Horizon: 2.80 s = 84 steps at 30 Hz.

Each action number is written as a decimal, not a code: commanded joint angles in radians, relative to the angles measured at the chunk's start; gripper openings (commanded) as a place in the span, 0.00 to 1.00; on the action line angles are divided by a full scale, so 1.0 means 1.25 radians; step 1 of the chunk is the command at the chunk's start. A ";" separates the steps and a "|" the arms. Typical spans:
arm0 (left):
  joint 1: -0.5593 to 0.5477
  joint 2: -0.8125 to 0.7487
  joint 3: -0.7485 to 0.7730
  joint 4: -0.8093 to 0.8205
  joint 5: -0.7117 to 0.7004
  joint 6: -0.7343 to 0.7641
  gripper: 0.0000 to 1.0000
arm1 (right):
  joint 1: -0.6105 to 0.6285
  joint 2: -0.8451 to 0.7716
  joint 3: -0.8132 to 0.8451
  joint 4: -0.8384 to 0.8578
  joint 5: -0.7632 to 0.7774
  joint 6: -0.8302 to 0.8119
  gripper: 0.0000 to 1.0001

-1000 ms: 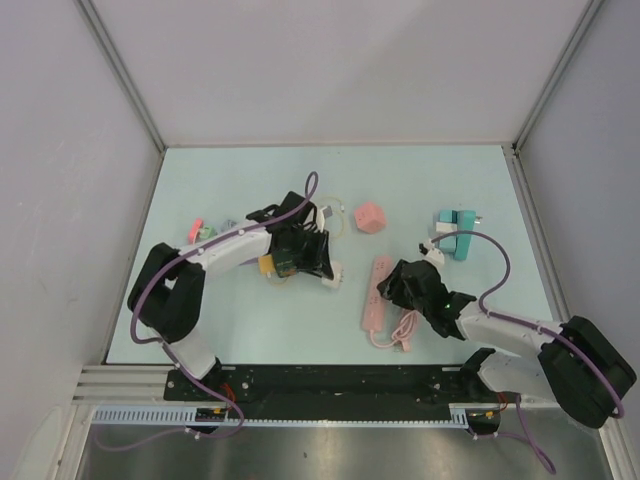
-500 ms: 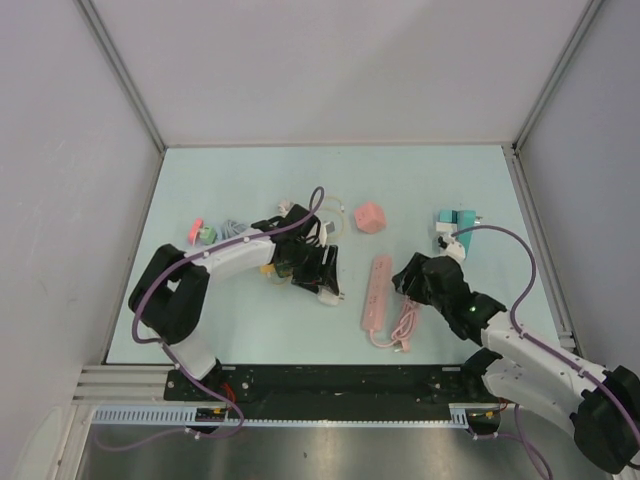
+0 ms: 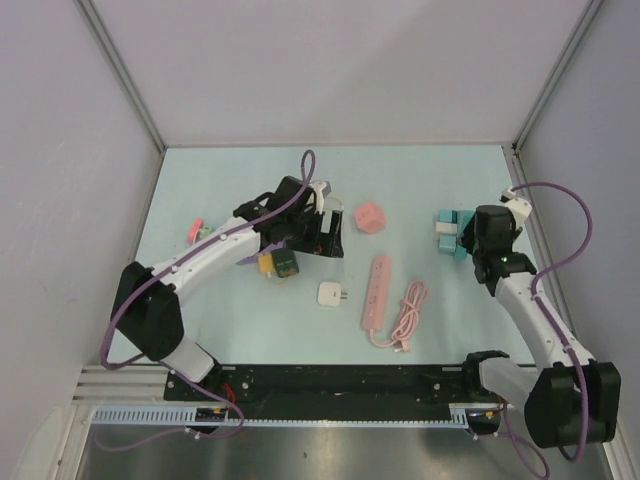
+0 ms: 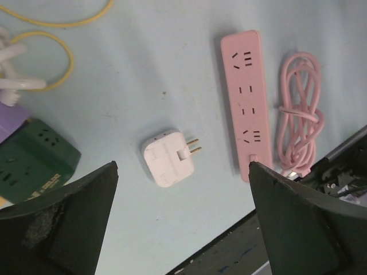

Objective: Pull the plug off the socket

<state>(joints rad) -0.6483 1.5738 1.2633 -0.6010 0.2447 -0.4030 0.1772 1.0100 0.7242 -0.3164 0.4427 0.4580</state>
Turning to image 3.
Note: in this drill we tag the teal plug upper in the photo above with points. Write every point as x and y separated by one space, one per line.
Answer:
447 216

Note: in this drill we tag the teal power strip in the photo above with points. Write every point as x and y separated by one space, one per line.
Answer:
463 219

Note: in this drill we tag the yellow plug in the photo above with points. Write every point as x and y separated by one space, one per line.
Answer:
266 265

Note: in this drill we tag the dark green charger block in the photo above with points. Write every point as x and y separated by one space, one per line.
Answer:
285 263

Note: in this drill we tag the purple socket block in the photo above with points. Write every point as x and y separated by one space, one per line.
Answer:
250 260

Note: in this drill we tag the teal plug lower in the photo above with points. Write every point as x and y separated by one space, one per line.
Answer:
447 244

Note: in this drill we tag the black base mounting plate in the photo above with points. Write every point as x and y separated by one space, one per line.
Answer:
245 383

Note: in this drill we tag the blue cable duct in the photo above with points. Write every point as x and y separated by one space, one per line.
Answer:
439 417

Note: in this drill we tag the pink cube socket adapter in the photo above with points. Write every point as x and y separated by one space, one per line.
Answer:
369 218

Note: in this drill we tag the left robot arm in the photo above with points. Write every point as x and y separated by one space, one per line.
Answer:
148 306

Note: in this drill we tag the white charger plug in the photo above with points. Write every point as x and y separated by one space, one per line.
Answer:
331 294

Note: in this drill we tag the red pink plug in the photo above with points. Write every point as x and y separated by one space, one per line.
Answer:
194 231

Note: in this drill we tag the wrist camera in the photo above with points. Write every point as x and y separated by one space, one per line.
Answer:
322 189
519 207

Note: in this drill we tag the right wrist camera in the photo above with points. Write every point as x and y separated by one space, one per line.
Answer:
519 207

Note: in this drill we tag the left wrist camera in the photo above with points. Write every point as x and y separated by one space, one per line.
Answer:
322 189

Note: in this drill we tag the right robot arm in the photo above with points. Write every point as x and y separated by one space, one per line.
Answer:
571 399

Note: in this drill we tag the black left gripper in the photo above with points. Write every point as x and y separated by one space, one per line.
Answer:
327 244

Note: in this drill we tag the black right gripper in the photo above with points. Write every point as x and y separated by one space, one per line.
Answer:
466 236

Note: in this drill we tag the pink power strip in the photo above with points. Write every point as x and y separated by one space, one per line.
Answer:
377 294

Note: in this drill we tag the green small adapter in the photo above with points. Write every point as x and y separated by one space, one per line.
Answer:
205 231

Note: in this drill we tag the white plug on teal strip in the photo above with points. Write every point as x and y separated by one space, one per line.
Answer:
446 228

